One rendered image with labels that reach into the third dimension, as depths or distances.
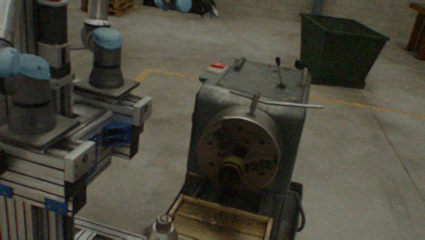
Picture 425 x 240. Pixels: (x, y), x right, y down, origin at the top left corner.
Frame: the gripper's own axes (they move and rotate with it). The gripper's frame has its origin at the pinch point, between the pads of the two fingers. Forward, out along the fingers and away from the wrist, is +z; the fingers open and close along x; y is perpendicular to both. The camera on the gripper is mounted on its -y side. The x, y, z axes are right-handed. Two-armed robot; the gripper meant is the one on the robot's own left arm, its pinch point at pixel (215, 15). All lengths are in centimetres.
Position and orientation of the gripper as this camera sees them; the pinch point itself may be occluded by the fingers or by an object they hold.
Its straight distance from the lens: 224.4
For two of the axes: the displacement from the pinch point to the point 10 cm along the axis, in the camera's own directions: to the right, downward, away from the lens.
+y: 1.8, 7.6, -6.3
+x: 7.8, -5.0, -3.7
